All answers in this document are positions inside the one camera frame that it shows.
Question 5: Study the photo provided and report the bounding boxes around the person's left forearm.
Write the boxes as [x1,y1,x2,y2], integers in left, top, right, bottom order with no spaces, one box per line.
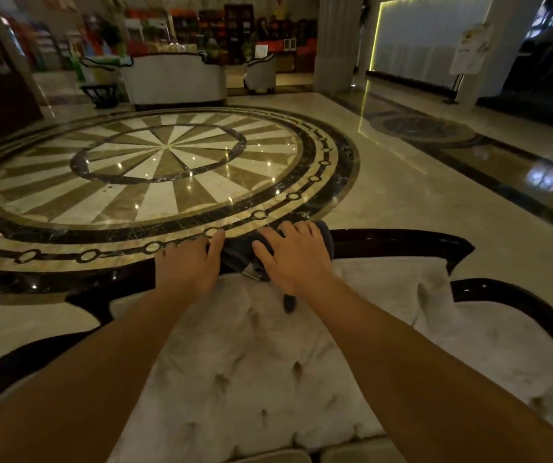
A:
[0,282,219,463]

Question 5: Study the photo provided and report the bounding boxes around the white black-trimmed sofa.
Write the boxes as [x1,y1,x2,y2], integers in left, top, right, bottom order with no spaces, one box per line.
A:
[121,53,227,108]

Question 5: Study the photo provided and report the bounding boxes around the white armchair with green edge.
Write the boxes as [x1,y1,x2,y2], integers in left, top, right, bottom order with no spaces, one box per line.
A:
[79,56,124,87]

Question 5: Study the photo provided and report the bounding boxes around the white poster sign stand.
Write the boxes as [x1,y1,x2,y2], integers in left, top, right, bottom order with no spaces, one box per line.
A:
[443,22,494,105]

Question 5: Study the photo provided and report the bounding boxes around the person's right forearm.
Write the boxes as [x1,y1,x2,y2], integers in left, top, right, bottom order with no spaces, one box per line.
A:
[286,277,553,463]

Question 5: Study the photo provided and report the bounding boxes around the display shelves of goods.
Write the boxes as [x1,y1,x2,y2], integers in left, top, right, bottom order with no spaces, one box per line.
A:
[124,4,318,73]

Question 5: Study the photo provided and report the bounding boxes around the white black-trimmed armchair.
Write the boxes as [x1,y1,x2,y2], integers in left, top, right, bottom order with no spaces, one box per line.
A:
[244,54,277,95]

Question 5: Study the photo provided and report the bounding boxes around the grey stone pillar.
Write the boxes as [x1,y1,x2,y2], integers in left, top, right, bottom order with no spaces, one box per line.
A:
[313,0,365,95]

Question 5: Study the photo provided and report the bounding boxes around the dark grey cleaning cloth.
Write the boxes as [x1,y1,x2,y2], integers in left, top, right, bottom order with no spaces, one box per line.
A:
[206,219,337,314]

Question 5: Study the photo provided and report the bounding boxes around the person's left hand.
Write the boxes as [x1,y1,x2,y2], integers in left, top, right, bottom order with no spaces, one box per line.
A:
[153,230,226,297]

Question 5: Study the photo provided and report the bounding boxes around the white tufted black-framed sofa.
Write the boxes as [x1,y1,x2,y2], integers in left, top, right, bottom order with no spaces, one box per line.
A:
[0,229,553,463]

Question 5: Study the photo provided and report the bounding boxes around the person's right hand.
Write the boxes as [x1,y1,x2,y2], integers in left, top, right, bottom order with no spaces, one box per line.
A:
[251,220,339,298]

